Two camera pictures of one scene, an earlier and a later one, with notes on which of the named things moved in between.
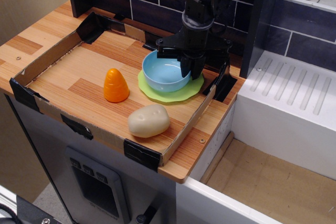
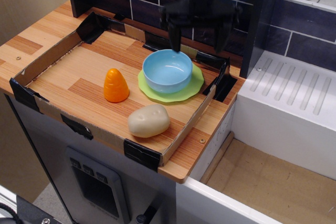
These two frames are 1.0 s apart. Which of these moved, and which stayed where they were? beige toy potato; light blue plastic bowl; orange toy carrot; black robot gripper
Moved: black robot gripper
Stayed: beige toy potato; light blue plastic bowl; orange toy carrot
